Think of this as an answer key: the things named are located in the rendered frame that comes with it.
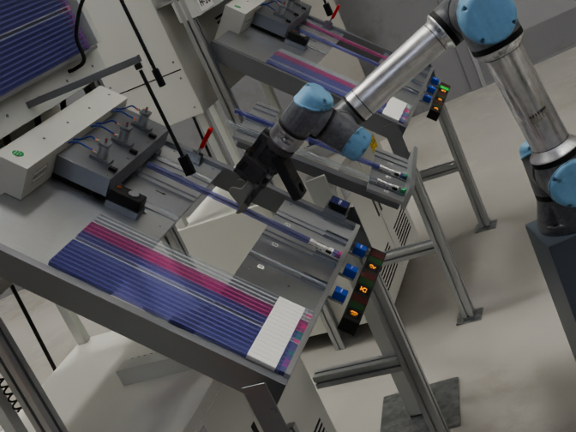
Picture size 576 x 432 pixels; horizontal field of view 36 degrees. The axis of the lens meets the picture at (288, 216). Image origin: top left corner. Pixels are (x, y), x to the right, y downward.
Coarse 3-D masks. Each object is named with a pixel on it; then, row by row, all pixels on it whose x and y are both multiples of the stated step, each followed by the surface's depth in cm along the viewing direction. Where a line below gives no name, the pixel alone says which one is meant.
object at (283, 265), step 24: (288, 216) 220; (312, 216) 224; (264, 240) 207; (288, 240) 210; (336, 240) 217; (264, 264) 199; (288, 264) 202; (312, 264) 205; (336, 264) 209; (264, 288) 191; (288, 288) 194; (312, 288) 197
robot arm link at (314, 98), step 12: (312, 84) 192; (300, 96) 191; (312, 96) 189; (324, 96) 191; (288, 108) 194; (300, 108) 191; (312, 108) 190; (324, 108) 190; (288, 120) 193; (300, 120) 192; (312, 120) 191; (324, 120) 191; (288, 132) 194; (300, 132) 193; (312, 132) 194
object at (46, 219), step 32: (160, 160) 221; (32, 192) 192; (64, 192) 196; (160, 192) 209; (192, 192) 214; (0, 224) 179; (32, 224) 183; (64, 224) 186; (128, 224) 194; (160, 224) 198; (32, 256) 174; (96, 288) 172
